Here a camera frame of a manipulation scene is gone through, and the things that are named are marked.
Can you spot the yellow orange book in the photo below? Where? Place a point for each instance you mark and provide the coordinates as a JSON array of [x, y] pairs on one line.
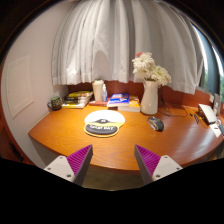
[[134, 105]]

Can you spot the white sheer curtain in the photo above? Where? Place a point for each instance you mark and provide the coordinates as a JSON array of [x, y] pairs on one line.
[[98, 39]]

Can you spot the white and yellow mouse pad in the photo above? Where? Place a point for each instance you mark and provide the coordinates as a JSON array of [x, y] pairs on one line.
[[103, 123]]

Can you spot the stack of yellow books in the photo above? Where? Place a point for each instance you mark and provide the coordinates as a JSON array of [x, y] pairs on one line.
[[77, 99]]

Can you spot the small clear spray bottle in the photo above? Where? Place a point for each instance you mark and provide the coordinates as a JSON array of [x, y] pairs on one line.
[[104, 93]]

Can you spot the red flat book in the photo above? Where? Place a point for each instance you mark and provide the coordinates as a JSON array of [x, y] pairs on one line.
[[97, 103]]

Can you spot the white device on desk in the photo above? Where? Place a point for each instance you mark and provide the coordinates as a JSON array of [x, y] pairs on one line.
[[207, 112]]

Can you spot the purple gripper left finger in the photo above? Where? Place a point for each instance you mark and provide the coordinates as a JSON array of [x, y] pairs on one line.
[[73, 167]]

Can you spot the blue cover book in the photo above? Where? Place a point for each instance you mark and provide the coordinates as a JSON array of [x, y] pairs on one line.
[[116, 100]]

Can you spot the white flower bouquet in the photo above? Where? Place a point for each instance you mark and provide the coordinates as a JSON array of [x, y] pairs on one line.
[[146, 69]]

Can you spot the white ceramic vase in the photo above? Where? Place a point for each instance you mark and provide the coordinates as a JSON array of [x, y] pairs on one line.
[[149, 103]]

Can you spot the dark green mug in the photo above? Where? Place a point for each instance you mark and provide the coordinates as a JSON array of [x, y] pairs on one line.
[[55, 103]]

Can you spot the black computer mouse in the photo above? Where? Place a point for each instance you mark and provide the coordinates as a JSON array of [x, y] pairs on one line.
[[155, 123]]

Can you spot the white plastic tumbler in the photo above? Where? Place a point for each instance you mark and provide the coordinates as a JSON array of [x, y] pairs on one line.
[[97, 89]]

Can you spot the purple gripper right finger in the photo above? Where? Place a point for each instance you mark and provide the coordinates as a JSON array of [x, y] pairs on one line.
[[152, 166]]

